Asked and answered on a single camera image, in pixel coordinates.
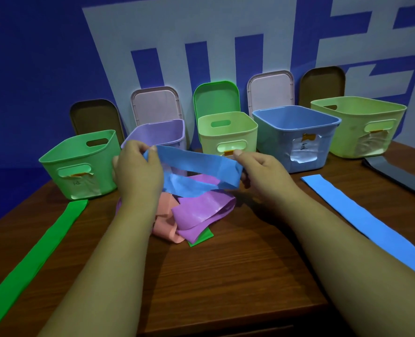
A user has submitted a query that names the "person's right hand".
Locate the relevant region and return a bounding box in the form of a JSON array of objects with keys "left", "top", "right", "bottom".
[{"left": 233, "top": 150, "right": 300, "bottom": 208}]

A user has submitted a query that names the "person's left hand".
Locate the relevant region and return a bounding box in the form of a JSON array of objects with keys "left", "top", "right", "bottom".
[{"left": 112, "top": 139, "right": 164, "bottom": 208}]

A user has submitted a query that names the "blue looped elastic band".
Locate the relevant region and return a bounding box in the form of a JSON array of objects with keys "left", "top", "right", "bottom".
[{"left": 143, "top": 145, "right": 245, "bottom": 198}]

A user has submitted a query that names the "person's left forearm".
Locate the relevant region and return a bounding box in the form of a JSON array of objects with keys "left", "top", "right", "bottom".
[{"left": 38, "top": 201, "right": 160, "bottom": 337}]

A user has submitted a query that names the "person's right forearm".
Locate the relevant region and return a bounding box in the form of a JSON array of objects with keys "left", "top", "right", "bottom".
[{"left": 258, "top": 189, "right": 415, "bottom": 337}]

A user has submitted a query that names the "purple plastic bin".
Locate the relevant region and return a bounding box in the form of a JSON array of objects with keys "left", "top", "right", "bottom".
[{"left": 121, "top": 119, "right": 187, "bottom": 177}]

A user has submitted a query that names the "small light green plastic bin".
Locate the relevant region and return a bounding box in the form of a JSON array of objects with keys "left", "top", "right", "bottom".
[{"left": 198, "top": 111, "right": 258, "bottom": 157}]

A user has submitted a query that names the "blue plastic bin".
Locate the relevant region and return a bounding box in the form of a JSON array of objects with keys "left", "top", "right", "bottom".
[{"left": 252, "top": 105, "right": 342, "bottom": 174}]

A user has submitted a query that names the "pink plastic lid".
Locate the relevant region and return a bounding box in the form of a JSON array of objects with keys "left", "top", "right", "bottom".
[
  {"left": 247, "top": 70, "right": 295, "bottom": 116},
  {"left": 130, "top": 86, "right": 184, "bottom": 127}
]

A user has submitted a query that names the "green plastic lid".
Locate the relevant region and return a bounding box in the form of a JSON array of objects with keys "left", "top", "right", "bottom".
[{"left": 193, "top": 81, "right": 241, "bottom": 132}]

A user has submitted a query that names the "clear plastic label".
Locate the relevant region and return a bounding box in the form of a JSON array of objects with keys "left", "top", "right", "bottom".
[
  {"left": 70, "top": 172, "right": 102, "bottom": 199},
  {"left": 355, "top": 130, "right": 390, "bottom": 157},
  {"left": 290, "top": 134, "right": 323, "bottom": 164}
]

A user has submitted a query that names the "purple elastic band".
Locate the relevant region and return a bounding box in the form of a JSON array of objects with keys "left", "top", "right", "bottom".
[{"left": 115, "top": 173, "right": 237, "bottom": 244}]

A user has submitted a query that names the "brown plastic lid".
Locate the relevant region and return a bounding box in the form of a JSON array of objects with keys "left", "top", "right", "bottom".
[
  {"left": 299, "top": 66, "right": 346, "bottom": 108},
  {"left": 70, "top": 99, "right": 125, "bottom": 144}
]

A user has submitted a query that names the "pink elastic band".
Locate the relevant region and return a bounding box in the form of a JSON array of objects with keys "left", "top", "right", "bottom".
[{"left": 153, "top": 192, "right": 185, "bottom": 244}]

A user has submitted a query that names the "small green elastic band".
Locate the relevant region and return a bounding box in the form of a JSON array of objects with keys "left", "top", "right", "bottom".
[{"left": 187, "top": 227, "right": 215, "bottom": 248}]

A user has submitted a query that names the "large light green plastic bin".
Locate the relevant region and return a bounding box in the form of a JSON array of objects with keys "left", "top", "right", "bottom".
[{"left": 310, "top": 96, "right": 407, "bottom": 159}]

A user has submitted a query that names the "long flat blue elastic band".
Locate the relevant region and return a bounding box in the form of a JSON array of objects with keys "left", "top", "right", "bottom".
[{"left": 300, "top": 174, "right": 415, "bottom": 283}]

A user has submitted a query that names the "long green elastic band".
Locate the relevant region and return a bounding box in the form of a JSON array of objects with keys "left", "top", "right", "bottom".
[{"left": 0, "top": 199, "right": 88, "bottom": 337}]

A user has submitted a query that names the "dark grey elastic band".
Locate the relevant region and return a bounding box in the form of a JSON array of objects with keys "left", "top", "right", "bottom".
[{"left": 362, "top": 155, "right": 415, "bottom": 202}]

